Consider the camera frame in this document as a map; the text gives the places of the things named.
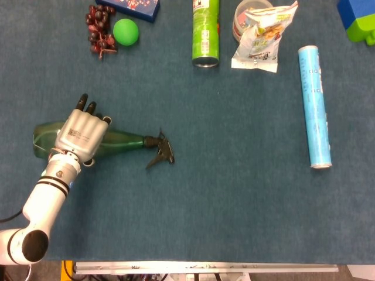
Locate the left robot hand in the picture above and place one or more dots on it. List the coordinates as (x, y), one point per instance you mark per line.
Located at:
(82, 134)

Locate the green spray bottle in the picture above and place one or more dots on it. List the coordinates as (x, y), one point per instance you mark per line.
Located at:
(123, 142)

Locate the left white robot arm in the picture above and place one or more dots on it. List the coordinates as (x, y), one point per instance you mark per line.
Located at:
(44, 199)

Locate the dark red grape bunch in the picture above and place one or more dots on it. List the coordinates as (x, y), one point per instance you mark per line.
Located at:
(99, 29)

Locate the green ball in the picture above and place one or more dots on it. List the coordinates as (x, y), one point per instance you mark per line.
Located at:
(126, 32)

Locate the blue felt table cloth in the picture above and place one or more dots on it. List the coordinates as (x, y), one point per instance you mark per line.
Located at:
(205, 190)

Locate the dark blue printed box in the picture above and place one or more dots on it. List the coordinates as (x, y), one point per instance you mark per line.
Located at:
(132, 7)

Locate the green chips can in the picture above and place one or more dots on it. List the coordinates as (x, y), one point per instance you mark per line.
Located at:
(205, 32)

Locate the clear plastic jar red label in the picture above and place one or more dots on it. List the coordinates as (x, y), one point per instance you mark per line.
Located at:
(241, 17)

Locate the white snack bag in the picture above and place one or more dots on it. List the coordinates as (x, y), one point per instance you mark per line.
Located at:
(260, 44)

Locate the light blue paper roll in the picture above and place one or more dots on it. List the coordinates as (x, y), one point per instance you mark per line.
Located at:
(315, 108)

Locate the blue toy block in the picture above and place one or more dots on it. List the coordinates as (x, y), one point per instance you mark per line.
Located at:
(351, 11)

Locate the green toy block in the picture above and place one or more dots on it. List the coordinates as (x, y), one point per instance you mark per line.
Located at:
(363, 30)

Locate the aluminium table edge rail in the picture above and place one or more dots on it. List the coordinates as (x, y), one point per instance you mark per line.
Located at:
(205, 267)

